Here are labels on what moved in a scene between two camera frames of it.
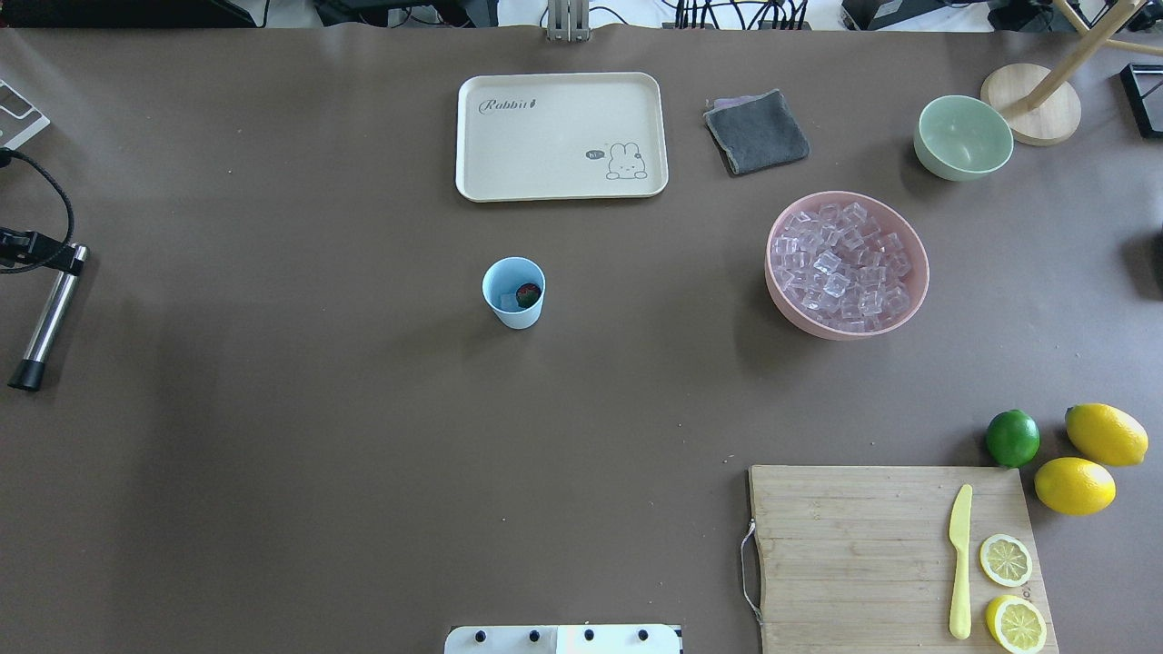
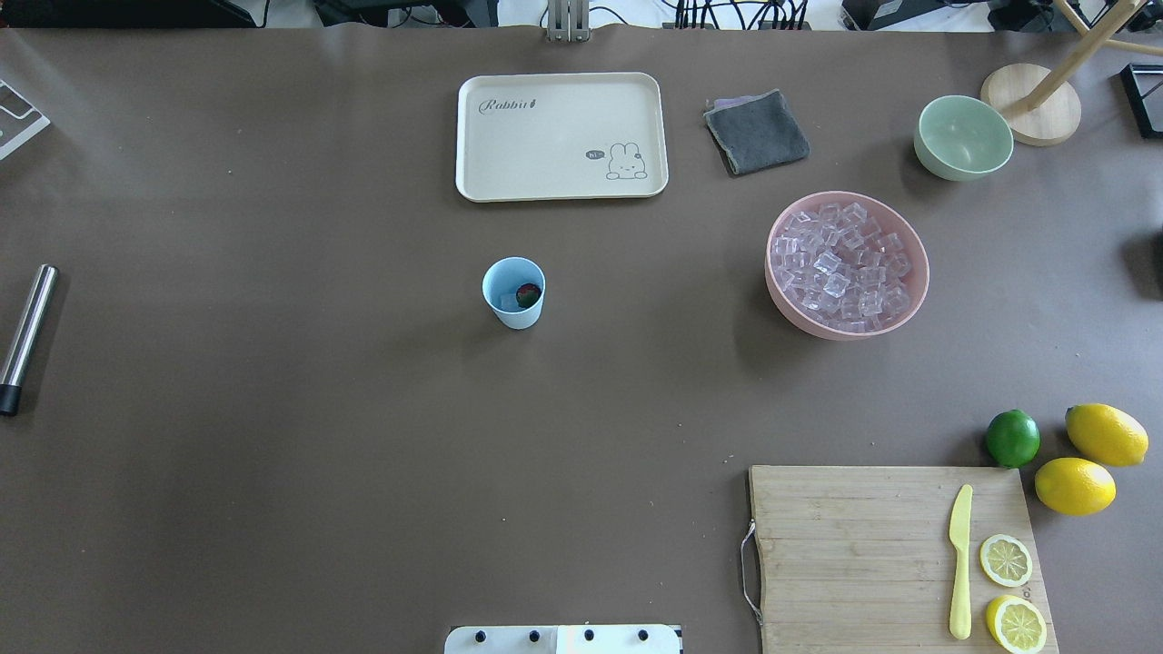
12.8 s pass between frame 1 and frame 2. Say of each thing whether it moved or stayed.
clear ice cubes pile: stayed
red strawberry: stayed
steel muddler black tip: moved
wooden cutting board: stayed
